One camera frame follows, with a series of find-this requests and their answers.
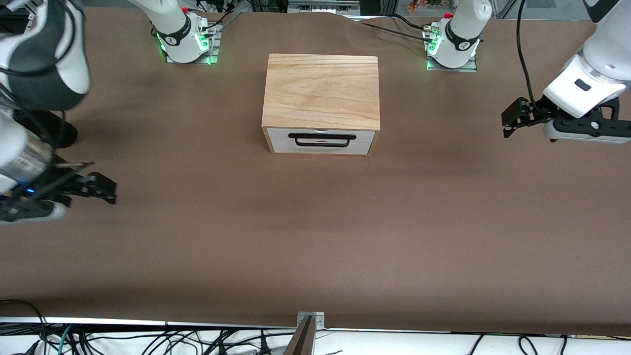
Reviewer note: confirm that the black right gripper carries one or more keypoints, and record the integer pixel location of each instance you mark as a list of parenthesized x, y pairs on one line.
[(63, 186)]

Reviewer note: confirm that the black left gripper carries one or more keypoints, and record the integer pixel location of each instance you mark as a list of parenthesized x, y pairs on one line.
[(538, 110)]

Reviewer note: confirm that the wooden drawer with white front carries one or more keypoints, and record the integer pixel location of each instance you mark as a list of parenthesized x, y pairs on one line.
[(281, 144)]

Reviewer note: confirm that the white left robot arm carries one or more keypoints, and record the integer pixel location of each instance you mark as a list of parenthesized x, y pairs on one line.
[(458, 34)]

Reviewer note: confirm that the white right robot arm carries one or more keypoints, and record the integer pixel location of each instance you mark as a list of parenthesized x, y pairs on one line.
[(180, 34)]

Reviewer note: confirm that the light wooden drawer cabinet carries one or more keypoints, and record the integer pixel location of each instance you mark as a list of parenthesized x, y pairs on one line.
[(320, 93)]

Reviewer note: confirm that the brown table cover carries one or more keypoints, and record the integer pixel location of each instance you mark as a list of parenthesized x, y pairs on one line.
[(197, 246)]

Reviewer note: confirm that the orange decorative plant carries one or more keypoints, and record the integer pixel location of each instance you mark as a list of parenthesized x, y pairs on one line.
[(424, 5)]

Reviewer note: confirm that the grey equipment box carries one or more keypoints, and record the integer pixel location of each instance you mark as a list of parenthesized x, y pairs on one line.
[(323, 7)]

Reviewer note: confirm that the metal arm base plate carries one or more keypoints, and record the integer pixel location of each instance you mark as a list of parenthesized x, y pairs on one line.
[(211, 58), (468, 69)]

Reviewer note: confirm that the aluminium table edge rail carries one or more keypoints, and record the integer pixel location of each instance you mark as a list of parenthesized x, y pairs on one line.
[(148, 322)]

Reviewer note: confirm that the grey camera mount bar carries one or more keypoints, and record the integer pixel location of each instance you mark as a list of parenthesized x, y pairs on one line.
[(301, 342)]

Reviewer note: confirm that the metal bracket plate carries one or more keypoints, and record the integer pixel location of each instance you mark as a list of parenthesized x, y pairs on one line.
[(318, 321)]

